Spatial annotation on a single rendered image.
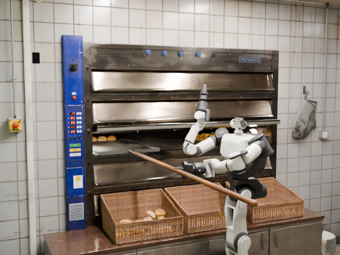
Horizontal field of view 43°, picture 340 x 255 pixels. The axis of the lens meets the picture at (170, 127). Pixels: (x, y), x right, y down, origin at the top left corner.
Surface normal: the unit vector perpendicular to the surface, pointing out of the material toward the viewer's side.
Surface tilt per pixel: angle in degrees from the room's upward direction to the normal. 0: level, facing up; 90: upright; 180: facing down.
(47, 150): 90
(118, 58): 92
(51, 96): 90
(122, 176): 70
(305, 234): 91
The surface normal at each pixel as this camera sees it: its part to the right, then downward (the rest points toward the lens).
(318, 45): 0.40, 0.09
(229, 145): -0.87, 0.05
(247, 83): 0.38, -0.26
